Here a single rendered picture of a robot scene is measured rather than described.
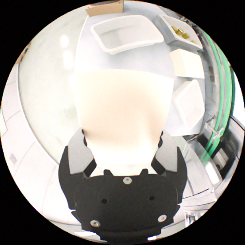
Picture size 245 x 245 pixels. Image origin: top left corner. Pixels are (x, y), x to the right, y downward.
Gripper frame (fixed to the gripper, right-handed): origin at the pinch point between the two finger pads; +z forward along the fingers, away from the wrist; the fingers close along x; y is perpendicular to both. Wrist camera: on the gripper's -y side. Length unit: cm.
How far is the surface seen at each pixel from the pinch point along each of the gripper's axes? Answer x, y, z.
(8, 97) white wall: -341, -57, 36
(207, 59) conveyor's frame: 46, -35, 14
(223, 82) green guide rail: 53, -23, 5
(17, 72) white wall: -372, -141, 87
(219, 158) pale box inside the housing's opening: 86, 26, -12
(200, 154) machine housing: 55, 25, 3
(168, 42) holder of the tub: 18.8, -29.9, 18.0
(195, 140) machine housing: 59, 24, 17
